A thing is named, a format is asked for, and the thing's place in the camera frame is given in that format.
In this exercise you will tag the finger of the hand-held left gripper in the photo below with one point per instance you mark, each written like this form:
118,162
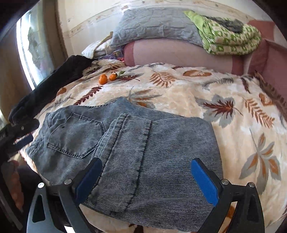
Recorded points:
22,141
23,128

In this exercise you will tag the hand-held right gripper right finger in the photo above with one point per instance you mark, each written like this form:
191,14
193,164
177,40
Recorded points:
205,182

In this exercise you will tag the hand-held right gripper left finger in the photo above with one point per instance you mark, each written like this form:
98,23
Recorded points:
87,182

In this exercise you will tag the blue denim pants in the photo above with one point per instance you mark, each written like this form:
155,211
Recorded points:
157,156

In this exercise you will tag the black garment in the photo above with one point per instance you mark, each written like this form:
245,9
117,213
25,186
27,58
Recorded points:
56,80

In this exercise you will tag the patterned glass window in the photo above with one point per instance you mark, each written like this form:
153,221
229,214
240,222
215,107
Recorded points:
33,44

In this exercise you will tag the leaf print blanket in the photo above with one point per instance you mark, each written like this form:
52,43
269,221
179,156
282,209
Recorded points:
190,94

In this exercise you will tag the white crumpled cloth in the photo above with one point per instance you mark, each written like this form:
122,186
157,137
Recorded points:
89,50

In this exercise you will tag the orange tangerine with leaf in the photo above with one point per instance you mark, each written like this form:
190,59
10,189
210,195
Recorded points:
112,77

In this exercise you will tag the purple packet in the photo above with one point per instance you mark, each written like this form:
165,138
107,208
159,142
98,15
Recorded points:
116,53

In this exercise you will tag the pink bolster cushion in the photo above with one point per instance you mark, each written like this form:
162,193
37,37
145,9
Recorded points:
170,55

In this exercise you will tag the green patterned folded blanket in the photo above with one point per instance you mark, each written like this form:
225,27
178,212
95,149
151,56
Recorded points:
224,42

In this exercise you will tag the dark grey cloth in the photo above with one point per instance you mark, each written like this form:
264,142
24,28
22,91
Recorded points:
233,23

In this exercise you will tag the grey quilted pillow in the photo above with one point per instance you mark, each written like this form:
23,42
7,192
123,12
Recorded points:
157,24

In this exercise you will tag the pink padded bed rail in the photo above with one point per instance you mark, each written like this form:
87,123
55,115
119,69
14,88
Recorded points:
275,62

